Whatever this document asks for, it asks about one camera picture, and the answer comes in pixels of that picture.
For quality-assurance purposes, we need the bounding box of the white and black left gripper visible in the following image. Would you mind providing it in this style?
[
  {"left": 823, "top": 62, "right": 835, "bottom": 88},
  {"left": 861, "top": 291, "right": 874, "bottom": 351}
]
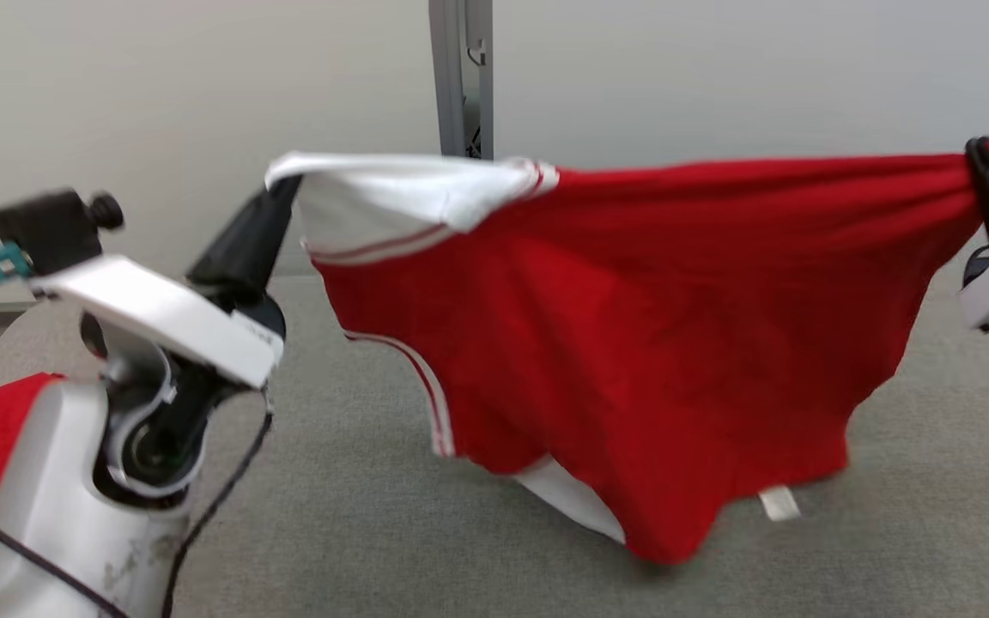
[{"left": 31, "top": 178, "right": 302, "bottom": 396}]

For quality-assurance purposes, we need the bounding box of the red jersey with white stripes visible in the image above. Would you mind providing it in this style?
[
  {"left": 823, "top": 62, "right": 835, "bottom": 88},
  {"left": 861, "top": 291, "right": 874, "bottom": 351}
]
[{"left": 264, "top": 150, "right": 989, "bottom": 567}]

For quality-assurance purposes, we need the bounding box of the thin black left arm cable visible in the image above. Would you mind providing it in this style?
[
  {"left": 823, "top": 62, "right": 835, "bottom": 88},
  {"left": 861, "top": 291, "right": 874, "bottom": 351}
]
[
  {"left": 160, "top": 391, "right": 276, "bottom": 618},
  {"left": 0, "top": 488, "right": 128, "bottom": 618}
]

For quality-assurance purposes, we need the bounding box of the grey metal post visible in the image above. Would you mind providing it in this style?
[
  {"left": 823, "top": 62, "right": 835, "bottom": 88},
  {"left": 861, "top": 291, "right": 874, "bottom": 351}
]
[{"left": 428, "top": 0, "right": 495, "bottom": 161}]

